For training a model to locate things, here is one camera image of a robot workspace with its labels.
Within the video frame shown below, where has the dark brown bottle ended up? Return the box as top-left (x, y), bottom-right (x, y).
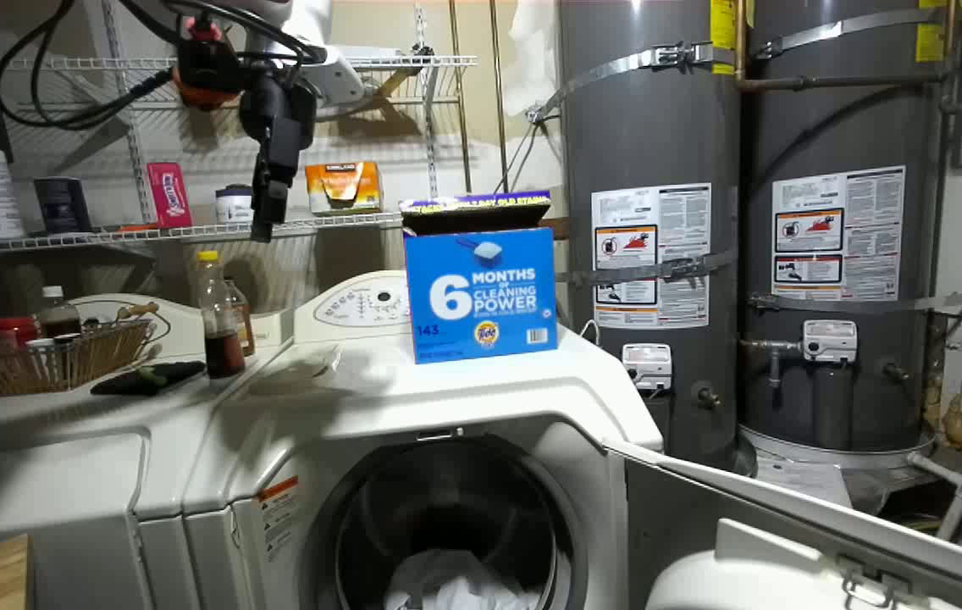
top-left (37, 281), bottom-right (85, 344)

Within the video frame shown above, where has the pink box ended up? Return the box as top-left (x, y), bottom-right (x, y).
top-left (141, 158), bottom-right (195, 234)

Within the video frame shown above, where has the white laundry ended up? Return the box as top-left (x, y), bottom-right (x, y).
top-left (383, 548), bottom-right (545, 610)

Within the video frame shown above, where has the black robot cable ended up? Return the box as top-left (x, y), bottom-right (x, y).
top-left (0, 0), bottom-right (186, 137)

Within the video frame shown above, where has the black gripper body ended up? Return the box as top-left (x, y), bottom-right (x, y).
top-left (235, 68), bottom-right (321, 172)

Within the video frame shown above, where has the wicker basket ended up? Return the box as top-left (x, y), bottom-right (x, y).
top-left (0, 312), bottom-right (160, 407)

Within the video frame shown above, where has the orange box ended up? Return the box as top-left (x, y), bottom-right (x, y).
top-left (302, 158), bottom-right (384, 217)

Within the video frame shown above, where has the blue detergent box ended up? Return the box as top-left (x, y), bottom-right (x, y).
top-left (397, 188), bottom-right (561, 366)

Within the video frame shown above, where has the white washing machine door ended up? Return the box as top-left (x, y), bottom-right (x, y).
top-left (611, 445), bottom-right (962, 610)

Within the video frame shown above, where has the white front-load washing machine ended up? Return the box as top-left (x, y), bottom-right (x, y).
top-left (178, 268), bottom-right (663, 610)

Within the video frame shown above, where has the white jar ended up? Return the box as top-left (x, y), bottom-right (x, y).
top-left (212, 184), bottom-right (256, 227)

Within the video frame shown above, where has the grey cylindrical water heater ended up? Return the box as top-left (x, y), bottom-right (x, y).
top-left (550, 0), bottom-right (746, 467)
top-left (733, 0), bottom-right (956, 454)

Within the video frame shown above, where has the flat black object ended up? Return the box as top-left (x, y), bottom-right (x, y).
top-left (86, 361), bottom-right (205, 399)

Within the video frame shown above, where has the white heater control box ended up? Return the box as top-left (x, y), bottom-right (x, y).
top-left (798, 314), bottom-right (859, 366)
top-left (618, 340), bottom-right (678, 398)

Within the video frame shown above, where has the red capped container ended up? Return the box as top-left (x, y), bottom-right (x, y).
top-left (0, 314), bottom-right (42, 350)

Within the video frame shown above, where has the white dryer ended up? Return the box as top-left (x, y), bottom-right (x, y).
top-left (0, 292), bottom-right (286, 610)

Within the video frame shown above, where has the metal heater strap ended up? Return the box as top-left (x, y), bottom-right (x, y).
top-left (524, 41), bottom-right (746, 128)

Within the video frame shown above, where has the wooden board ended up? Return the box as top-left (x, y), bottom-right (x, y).
top-left (0, 531), bottom-right (33, 610)

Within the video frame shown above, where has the white wire shelf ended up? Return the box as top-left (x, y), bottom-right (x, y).
top-left (0, 48), bottom-right (484, 262)

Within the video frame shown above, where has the dark small box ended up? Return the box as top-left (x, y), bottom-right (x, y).
top-left (33, 175), bottom-right (93, 237)

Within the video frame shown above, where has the white drain pan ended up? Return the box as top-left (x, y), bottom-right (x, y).
top-left (733, 425), bottom-right (962, 542)

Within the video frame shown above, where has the clear bottle dark liquid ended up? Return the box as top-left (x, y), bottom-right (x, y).
top-left (188, 246), bottom-right (256, 384)

